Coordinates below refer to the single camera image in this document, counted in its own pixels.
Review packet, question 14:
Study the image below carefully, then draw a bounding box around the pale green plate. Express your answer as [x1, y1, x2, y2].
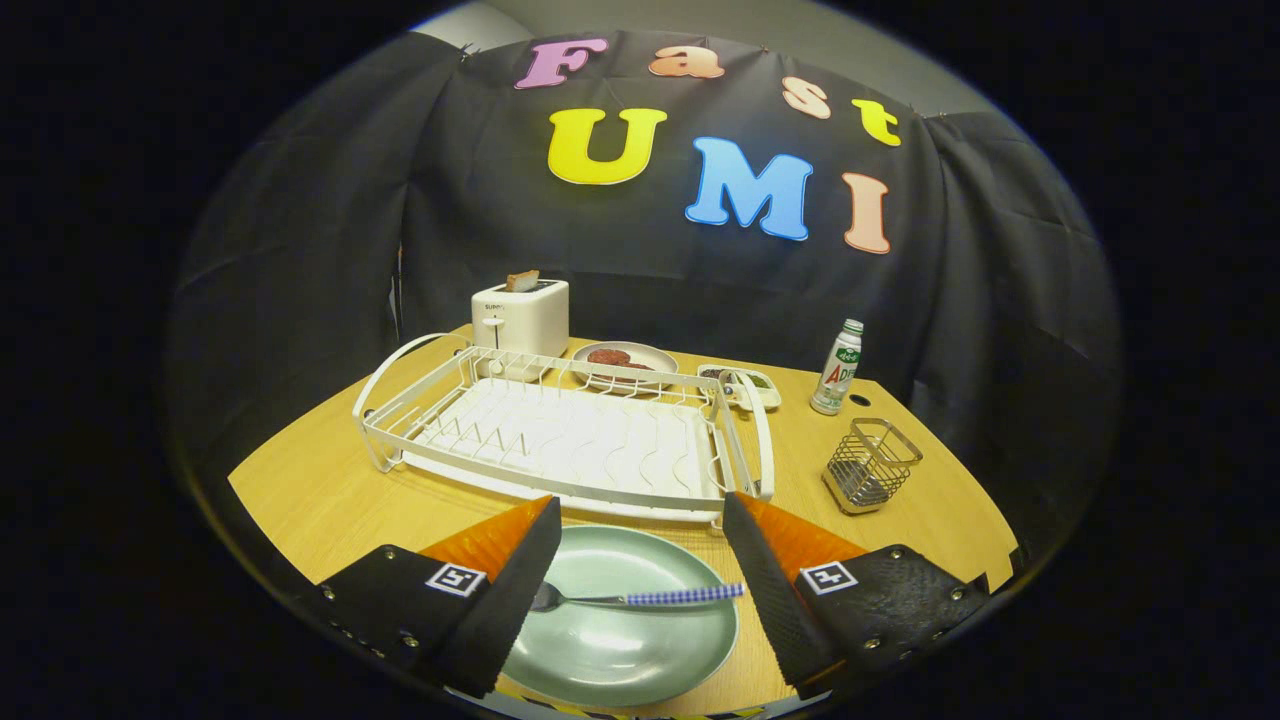
[497, 525, 741, 708]

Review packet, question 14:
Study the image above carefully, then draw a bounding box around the white divided dish with beans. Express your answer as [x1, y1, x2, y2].
[697, 363, 782, 411]

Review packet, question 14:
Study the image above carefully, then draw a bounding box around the spoon with blue checked handle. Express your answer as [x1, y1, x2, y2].
[530, 581, 746, 614]

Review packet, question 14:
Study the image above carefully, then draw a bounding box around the white wire dish rack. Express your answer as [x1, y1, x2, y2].
[352, 333, 776, 529]

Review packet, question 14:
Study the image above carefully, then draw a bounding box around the metal wire basket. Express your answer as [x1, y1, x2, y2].
[822, 417, 924, 516]

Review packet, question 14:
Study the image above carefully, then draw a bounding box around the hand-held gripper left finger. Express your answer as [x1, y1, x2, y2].
[295, 495, 563, 699]

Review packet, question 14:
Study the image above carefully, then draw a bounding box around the beige plate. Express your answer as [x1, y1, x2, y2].
[572, 341, 679, 393]

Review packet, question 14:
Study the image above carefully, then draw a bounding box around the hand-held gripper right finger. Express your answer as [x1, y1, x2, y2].
[722, 491, 991, 701]

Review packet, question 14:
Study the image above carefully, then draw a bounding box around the white toaster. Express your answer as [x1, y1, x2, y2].
[471, 279, 571, 381]

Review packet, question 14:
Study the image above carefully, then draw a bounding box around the white bottle with green label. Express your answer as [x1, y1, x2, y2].
[810, 319, 865, 417]

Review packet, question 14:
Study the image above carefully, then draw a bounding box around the black backdrop cloth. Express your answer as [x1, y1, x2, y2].
[165, 28, 1121, 561]

